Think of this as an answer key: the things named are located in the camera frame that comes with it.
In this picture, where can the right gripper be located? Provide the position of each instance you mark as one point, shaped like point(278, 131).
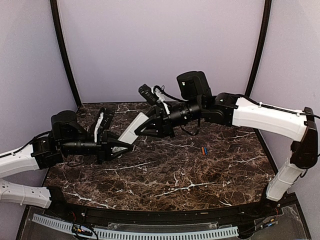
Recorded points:
point(164, 125)

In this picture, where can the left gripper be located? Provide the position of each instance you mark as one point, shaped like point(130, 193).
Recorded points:
point(106, 148)

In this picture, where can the white remote control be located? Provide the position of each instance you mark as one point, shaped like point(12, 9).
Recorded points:
point(129, 136)

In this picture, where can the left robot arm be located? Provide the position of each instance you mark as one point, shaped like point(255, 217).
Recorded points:
point(66, 137)

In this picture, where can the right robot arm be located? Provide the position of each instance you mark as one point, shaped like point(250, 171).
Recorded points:
point(238, 110)

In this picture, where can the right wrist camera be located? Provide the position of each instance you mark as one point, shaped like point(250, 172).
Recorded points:
point(154, 97)

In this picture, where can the black curved table rail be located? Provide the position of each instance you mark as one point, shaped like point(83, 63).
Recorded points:
point(94, 216)

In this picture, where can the grey slotted cable duct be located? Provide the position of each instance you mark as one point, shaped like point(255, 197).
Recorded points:
point(121, 231)

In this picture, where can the left black frame post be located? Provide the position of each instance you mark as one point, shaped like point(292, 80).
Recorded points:
point(63, 52)

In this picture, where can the black frame post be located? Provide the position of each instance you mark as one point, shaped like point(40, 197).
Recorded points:
point(63, 52)
point(260, 47)

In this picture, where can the right black frame post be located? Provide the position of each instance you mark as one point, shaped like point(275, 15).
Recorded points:
point(260, 47)

